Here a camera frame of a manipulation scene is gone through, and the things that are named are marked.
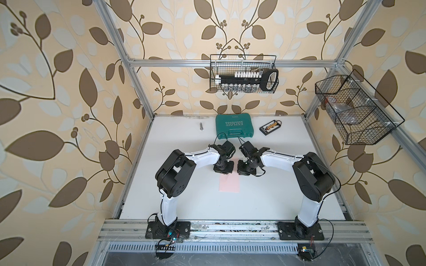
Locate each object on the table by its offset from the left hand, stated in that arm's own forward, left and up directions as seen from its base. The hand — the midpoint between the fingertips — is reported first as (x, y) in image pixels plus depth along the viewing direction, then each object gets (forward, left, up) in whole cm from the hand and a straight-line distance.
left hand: (228, 169), depth 92 cm
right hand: (-1, -6, -2) cm, 6 cm away
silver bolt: (+31, +17, 0) cm, 35 cm away
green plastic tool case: (+30, -2, +4) cm, 30 cm away
